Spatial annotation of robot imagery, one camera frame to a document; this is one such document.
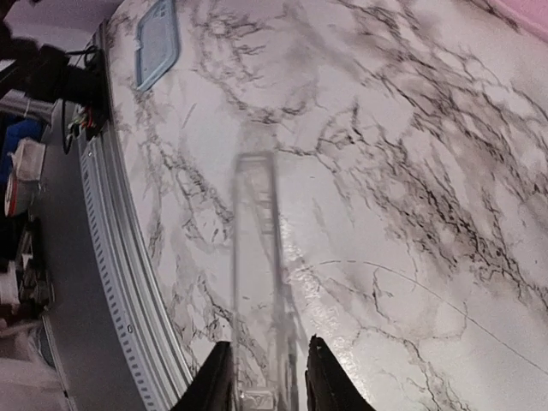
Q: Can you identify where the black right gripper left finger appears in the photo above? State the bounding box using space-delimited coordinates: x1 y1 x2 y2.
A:
171 341 234 411

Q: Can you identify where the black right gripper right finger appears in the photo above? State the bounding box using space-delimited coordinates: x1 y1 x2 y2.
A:
305 335 374 411

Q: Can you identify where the clear phone case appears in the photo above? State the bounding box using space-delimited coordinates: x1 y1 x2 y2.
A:
232 152 300 410

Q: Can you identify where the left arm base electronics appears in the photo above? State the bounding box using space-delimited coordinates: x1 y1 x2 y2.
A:
26 45 110 140

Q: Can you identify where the light blue phone case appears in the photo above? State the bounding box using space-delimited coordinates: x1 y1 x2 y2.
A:
134 0 180 92

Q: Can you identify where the aluminium table front rail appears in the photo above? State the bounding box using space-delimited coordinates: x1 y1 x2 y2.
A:
78 128 191 410

